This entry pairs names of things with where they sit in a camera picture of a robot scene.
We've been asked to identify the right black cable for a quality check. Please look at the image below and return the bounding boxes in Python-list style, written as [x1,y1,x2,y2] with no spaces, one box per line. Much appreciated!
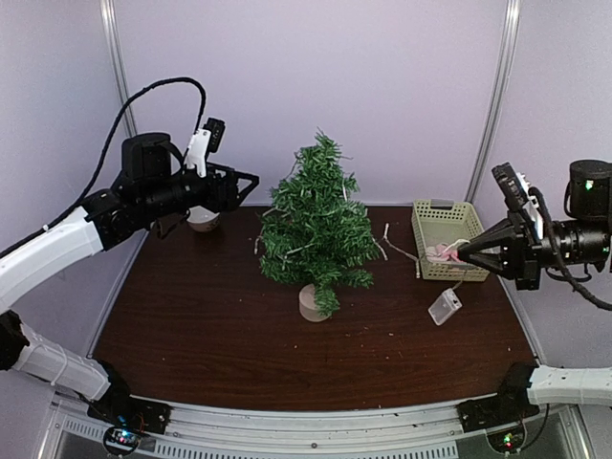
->
[528,186,612,311]

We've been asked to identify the small green christmas tree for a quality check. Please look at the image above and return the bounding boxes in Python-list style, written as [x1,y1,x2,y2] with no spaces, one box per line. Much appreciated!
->
[258,131,383,318]

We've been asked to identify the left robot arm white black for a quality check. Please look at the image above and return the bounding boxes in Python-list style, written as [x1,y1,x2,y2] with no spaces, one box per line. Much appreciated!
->
[1,128,259,425]

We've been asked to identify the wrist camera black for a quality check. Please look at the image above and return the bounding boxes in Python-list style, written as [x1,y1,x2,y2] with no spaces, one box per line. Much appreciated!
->
[492,163,544,240]
[184,118,226,178]

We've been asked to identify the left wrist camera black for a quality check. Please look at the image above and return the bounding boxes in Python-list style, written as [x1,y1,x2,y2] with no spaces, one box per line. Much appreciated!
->
[184,118,226,178]

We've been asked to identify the left aluminium frame post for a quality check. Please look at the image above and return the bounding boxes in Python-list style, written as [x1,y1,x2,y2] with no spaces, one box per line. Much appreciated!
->
[98,0,163,214]

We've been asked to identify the clear battery box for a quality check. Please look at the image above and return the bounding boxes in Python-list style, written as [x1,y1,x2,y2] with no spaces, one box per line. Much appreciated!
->
[427,288,463,326]

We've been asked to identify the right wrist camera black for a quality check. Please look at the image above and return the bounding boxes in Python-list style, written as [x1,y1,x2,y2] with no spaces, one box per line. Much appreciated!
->
[492,163,544,240]

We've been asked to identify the black cable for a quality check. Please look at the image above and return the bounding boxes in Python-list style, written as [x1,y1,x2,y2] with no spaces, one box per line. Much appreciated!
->
[528,186,612,311]
[40,76,209,230]

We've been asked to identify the left black cable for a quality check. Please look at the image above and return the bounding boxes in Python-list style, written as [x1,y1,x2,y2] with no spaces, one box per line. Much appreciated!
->
[40,76,209,230]

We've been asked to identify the beige plastic basket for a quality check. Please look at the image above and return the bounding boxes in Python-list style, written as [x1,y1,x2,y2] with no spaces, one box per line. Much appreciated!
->
[411,199,489,282]

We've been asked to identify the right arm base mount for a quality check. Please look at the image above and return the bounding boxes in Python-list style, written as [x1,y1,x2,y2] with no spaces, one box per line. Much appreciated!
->
[456,363,539,433]

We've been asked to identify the right aluminium frame post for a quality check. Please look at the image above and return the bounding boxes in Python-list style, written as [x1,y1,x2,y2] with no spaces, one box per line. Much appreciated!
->
[465,0,522,204]

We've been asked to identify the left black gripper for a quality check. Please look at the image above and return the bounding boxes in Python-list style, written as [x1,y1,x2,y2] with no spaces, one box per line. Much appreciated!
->
[141,161,259,220]

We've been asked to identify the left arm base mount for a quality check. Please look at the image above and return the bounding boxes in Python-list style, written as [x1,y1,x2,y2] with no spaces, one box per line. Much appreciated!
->
[82,366,171,434]

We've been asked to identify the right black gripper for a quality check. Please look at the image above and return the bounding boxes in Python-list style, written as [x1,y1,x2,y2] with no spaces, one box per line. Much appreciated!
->
[455,208,609,291]

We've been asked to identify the aluminium frame post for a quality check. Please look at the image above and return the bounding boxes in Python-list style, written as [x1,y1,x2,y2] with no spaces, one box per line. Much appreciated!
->
[98,0,163,214]
[465,0,522,204]

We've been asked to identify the fairy light string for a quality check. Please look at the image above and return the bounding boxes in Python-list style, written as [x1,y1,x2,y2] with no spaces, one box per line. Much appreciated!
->
[252,147,468,293]

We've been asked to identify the small white bowl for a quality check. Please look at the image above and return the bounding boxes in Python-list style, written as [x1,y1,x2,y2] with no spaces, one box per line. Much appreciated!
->
[186,207,220,232]

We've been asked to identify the pink heart ornament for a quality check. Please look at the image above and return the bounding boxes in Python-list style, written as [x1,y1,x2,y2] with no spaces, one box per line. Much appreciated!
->
[426,243,461,263]

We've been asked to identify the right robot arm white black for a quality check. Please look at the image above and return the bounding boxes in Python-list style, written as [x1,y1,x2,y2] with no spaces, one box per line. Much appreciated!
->
[457,160,611,423]

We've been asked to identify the front aluminium rail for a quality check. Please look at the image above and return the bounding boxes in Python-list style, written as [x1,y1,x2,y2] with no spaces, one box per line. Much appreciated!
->
[35,393,594,458]

